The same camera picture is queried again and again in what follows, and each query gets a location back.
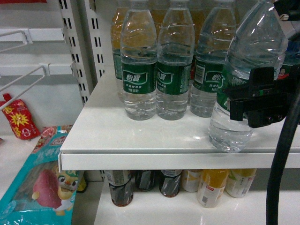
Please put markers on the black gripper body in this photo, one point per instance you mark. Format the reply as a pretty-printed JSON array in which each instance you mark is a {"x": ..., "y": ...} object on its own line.
[{"x": 287, "y": 13}]

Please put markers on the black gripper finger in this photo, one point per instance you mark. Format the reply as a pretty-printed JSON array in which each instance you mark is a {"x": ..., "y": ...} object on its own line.
[
  {"x": 260, "y": 111},
  {"x": 260, "y": 83}
]

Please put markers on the clear water bottle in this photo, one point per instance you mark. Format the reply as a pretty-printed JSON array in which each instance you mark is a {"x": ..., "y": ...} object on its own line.
[{"x": 259, "y": 42}]

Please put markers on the water bottle middle logo label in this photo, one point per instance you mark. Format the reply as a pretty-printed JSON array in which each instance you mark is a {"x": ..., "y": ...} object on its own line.
[{"x": 214, "y": 39}]

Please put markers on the water bottle leftmost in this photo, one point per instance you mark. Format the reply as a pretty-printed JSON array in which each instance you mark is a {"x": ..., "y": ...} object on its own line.
[{"x": 138, "y": 50}]

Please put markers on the white perforated shelf upright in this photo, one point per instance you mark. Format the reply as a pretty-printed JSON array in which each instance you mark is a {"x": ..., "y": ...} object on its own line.
[{"x": 83, "y": 36}]

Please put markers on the yellow white drink bottle right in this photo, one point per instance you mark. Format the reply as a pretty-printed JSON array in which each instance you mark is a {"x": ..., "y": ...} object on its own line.
[{"x": 239, "y": 182}]

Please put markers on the yellow white drink bottle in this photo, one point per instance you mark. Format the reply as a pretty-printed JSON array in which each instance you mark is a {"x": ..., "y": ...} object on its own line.
[
  {"x": 190, "y": 179},
  {"x": 212, "y": 185},
  {"x": 239, "y": 182}
]

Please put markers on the yellow white drink bottle front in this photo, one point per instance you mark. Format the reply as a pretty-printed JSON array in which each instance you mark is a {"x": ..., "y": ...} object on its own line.
[{"x": 212, "y": 185}]

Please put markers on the yellow white drink bottle rear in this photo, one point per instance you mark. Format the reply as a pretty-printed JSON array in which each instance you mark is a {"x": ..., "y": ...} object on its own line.
[{"x": 190, "y": 179}]

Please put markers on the dark tea bottle right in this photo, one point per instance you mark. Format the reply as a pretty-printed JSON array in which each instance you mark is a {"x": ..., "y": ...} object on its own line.
[{"x": 169, "y": 183}]

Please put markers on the dark tea bottle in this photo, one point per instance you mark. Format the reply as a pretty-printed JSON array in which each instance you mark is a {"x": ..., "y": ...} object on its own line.
[
  {"x": 169, "y": 183},
  {"x": 145, "y": 180},
  {"x": 120, "y": 186}
]

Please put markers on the dark tea bottle rear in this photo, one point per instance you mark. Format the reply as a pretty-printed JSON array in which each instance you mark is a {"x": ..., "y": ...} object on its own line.
[{"x": 145, "y": 180}]

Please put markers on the amber drink bottle rear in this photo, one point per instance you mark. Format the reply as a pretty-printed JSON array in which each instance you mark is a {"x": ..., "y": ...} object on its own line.
[{"x": 115, "y": 33}]

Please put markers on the dark tea bottle left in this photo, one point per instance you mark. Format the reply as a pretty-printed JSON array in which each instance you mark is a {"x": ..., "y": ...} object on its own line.
[{"x": 120, "y": 186}]

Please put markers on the teal snack bag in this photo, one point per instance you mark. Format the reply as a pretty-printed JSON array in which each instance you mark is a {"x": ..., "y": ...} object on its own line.
[{"x": 42, "y": 193}]

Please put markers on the red snack packet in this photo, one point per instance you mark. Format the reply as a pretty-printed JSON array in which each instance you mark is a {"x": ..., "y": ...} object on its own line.
[{"x": 20, "y": 120}]

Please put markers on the white wire hook lower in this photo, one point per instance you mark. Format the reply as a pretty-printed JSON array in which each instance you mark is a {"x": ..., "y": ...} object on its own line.
[{"x": 22, "y": 80}]

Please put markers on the white wire hook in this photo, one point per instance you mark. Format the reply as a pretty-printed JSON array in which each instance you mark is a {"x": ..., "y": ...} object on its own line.
[
  {"x": 30, "y": 35},
  {"x": 22, "y": 80}
]

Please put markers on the white wire hook upper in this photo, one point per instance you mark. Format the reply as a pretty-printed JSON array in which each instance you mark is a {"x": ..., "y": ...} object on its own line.
[{"x": 30, "y": 35}]

